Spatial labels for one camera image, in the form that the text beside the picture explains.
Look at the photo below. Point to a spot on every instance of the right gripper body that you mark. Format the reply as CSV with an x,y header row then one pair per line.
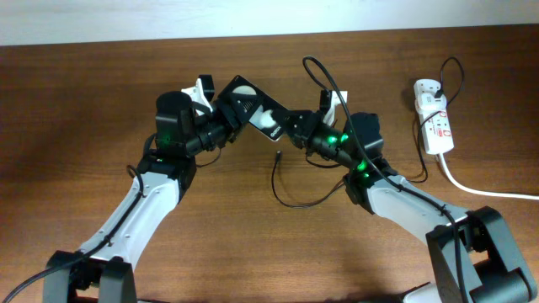
x,y
316,136

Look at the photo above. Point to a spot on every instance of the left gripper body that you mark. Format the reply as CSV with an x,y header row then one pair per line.
x,y
225,126

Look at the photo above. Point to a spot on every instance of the black smartphone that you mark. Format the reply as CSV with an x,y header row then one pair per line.
x,y
261,119

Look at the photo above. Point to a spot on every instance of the white power strip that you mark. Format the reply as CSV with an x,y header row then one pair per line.
x,y
435,127

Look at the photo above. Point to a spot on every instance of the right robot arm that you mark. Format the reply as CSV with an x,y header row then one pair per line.
x,y
473,253

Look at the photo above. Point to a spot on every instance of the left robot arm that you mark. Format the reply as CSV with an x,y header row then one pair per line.
x,y
160,180

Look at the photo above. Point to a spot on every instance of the white USB charger adapter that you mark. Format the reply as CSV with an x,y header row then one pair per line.
x,y
428,103

